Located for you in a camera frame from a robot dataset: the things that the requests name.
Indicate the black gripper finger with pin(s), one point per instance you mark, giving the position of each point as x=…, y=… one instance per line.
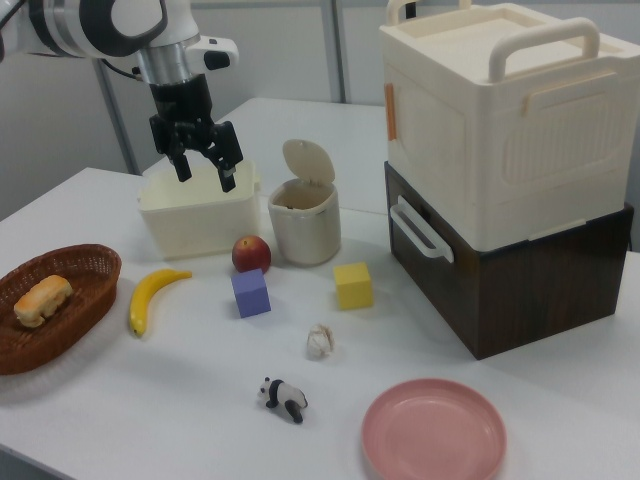
x=227, y=155
x=183, y=167

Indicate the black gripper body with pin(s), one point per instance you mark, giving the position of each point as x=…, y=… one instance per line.
x=180, y=105

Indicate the white paper ball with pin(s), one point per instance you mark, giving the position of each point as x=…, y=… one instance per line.
x=320, y=342

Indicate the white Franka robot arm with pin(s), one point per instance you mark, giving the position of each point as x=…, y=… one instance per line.
x=75, y=25

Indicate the small beige flip-lid trash can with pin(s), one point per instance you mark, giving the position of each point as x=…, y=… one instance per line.
x=305, y=225

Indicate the cream plastic tub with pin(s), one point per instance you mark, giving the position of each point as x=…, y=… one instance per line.
x=200, y=225

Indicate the red apple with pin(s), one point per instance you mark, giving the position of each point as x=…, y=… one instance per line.
x=251, y=255

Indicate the yellow banana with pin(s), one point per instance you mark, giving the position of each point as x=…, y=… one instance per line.
x=150, y=295

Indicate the purple cube block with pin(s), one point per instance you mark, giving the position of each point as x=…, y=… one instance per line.
x=251, y=297

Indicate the brown wicker basket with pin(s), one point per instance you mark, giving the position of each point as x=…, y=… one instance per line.
x=75, y=265

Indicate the orange box latch strip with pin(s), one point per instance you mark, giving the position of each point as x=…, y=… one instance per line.
x=390, y=112

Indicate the yellow cube block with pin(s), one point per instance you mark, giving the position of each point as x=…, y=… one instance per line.
x=354, y=289

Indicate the golden bread loaf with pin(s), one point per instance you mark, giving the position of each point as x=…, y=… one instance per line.
x=42, y=300

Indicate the panda figurine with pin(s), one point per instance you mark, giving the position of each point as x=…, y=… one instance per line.
x=282, y=395

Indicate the dark brown drawer box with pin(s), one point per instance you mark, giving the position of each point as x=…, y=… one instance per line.
x=540, y=295

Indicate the pink plate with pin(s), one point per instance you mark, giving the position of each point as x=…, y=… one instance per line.
x=432, y=435

